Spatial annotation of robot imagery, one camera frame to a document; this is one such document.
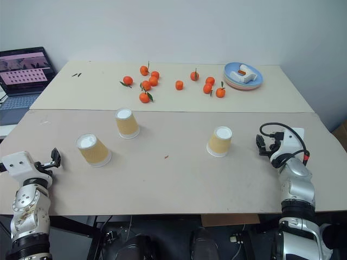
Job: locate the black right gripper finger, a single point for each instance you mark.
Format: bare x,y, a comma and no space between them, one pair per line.
264,152
260,140

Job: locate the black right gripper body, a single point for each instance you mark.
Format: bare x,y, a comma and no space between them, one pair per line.
276,140

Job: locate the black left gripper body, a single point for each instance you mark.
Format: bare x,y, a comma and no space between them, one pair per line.
43,167

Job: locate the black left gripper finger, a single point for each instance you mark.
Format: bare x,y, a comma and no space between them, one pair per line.
56,155

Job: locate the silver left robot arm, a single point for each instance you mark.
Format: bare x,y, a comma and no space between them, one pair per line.
29,205

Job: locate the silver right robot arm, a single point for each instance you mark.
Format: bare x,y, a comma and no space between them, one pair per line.
296,189

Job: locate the stack of coloured plates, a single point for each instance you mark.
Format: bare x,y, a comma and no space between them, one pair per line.
230,68

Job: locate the brown ribbed paper cup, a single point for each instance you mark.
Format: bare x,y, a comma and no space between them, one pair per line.
218,145
95,153
127,125

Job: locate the pink plastic plate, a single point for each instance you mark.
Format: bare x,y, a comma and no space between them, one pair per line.
244,88

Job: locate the orange mandarin with leaf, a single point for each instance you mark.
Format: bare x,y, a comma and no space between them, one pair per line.
128,80
144,97
146,85
220,93

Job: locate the white plastic gadget orange button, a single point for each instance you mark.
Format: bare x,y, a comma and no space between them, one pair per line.
245,74

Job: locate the orange mandarin with stem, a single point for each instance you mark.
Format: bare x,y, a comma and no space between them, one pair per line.
207,88
194,76
144,71

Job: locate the open grey laptop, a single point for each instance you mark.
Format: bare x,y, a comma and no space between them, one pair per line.
23,73

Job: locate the dark rounded shape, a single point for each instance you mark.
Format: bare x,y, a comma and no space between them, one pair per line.
204,243
135,247

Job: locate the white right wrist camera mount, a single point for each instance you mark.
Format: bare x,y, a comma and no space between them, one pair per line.
291,142

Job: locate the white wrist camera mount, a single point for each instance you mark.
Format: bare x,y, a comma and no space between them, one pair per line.
291,142
19,165

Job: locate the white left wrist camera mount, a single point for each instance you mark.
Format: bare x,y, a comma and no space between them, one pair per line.
19,165

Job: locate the black table frame leg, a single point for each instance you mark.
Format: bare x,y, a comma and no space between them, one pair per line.
81,233

